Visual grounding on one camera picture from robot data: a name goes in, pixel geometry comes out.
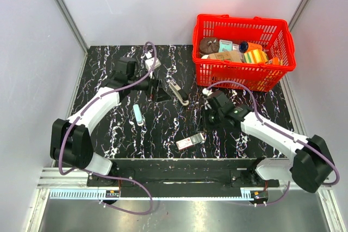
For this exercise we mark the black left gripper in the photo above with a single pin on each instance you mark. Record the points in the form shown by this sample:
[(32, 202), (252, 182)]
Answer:
[(162, 95)]

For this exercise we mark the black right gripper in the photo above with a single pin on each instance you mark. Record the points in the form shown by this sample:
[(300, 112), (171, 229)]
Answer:
[(209, 108)]

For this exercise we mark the cream metal stapler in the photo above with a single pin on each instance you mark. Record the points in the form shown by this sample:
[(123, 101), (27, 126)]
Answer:
[(179, 93)]

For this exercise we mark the red staple box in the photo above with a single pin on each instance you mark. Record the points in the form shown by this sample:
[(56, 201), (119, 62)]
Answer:
[(191, 141)]

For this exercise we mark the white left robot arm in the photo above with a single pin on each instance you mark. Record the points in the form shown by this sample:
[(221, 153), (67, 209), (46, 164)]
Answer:
[(71, 138)]

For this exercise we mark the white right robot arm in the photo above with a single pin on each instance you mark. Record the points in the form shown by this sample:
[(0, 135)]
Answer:
[(307, 161)]

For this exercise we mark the black marble pattern mat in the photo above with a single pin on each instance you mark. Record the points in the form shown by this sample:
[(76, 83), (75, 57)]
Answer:
[(118, 136)]

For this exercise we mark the brown cardboard box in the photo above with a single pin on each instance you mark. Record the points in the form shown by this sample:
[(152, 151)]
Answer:
[(231, 56)]

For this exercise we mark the teal white small box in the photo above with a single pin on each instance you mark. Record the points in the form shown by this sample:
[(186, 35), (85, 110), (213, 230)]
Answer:
[(225, 45)]

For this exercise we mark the green yellow striped box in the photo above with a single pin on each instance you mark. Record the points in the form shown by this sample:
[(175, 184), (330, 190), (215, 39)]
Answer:
[(256, 56)]

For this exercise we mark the brown round bun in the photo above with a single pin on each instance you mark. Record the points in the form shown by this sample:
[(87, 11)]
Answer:
[(209, 45)]

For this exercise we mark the blue cap bottle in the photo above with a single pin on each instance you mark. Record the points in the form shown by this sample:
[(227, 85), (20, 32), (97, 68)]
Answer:
[(245, 47)]

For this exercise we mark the red plastic shopping basket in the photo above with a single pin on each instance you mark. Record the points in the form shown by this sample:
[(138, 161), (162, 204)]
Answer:
[(274, 36)]

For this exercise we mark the orange packet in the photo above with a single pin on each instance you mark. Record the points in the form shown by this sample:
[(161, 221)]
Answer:
[(275, 61)]

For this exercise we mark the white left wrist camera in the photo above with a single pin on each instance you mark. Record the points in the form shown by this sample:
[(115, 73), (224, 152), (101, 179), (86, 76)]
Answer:
[(151, 62)]

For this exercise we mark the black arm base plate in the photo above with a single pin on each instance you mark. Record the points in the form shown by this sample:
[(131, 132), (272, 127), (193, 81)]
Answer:
[(232, 172)]

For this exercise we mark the aluminium frame rail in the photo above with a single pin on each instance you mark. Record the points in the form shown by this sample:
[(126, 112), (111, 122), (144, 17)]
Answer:
[(80, 185)]

